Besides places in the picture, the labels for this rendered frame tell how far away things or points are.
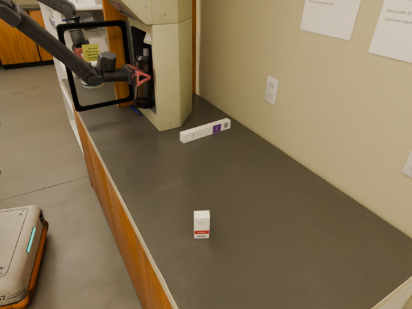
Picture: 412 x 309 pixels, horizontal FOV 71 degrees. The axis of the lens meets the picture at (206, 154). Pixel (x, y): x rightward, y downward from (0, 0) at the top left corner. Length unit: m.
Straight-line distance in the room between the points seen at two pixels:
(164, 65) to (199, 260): 0.82
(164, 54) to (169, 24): 0.12
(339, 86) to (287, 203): 0.43
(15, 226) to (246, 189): 1.49
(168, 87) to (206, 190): 0.53
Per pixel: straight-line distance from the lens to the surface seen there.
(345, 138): 1.12
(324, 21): 1.13
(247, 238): 0.89
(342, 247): 0.95
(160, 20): 1.26
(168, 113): 1.38
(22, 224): 2.10
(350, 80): 1.07
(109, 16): 1.58
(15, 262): 1.90
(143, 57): 1.39
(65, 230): 2.36
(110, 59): 1.31
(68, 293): 2.01
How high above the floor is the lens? 1.60
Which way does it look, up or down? 33 degrees down
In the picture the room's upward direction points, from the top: 2 degrees clockwise
